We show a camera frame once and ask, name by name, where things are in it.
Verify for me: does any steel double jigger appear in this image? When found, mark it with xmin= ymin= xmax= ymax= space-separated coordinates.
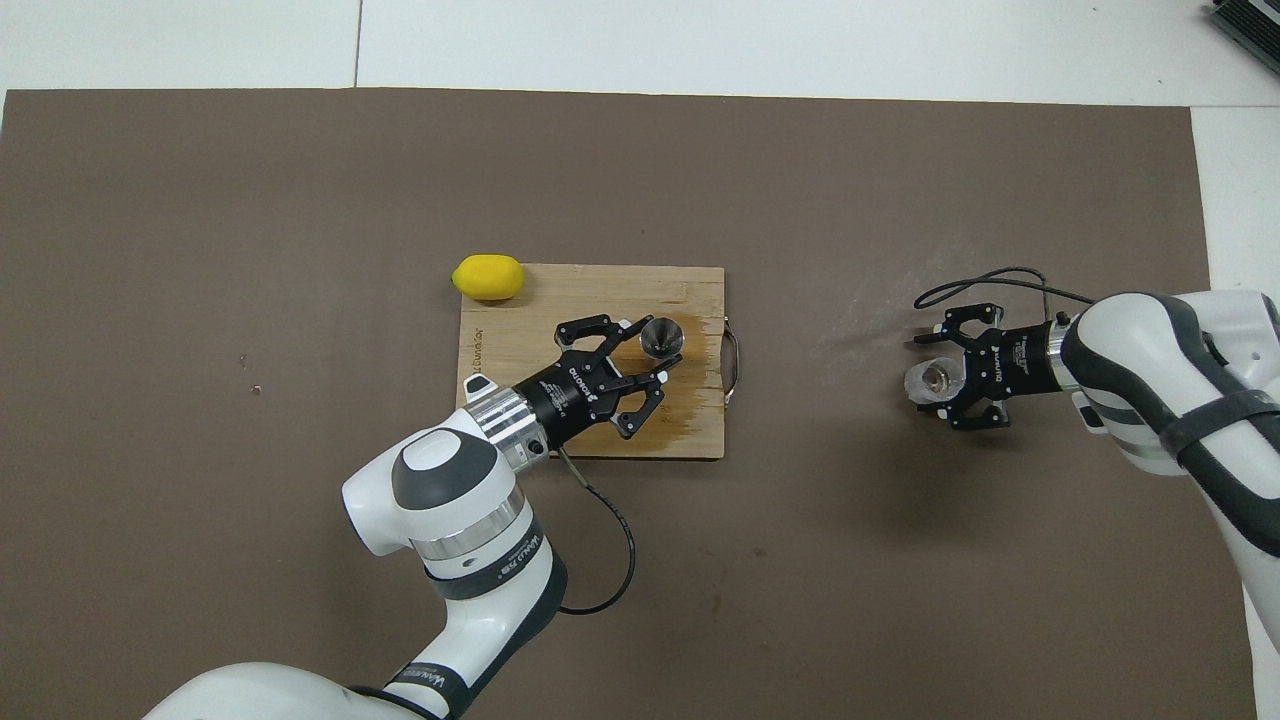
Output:
xmin=640 ymin=316 xmax=687 ymax=363

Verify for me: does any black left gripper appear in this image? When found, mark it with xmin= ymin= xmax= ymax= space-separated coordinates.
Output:
xmin=515 ymin=314 xmax=669 ymax=441

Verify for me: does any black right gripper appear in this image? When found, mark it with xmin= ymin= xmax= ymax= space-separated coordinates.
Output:
xmin=915 ymin=301 xmax=1061 ymax=432

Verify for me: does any yellow lemon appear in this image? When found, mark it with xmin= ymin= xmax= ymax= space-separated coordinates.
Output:
xmin=451 ymin=254 xmax=526 ymax=302

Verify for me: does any metal cutting board handle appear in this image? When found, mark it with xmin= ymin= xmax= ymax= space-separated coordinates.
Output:
xmin=720 ymin=315 xmax=742 ymax=406

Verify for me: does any grey ribbed device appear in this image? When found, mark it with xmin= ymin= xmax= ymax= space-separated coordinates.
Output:
xmin=1205 ymin=0 xmax=1280 ymax=49

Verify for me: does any small clear glass cup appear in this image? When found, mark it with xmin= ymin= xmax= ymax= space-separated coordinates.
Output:
xmin=904 ymin=357 xmax=966 ymax=406

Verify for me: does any bamboo cutting board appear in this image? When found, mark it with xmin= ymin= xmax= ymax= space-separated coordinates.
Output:
xmin=453 ymin=264 xmax=726 ymax=460

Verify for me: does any brown table mat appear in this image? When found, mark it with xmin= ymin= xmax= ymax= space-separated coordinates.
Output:
xmin=0 ymin=88 xmax=1259 ymax=720

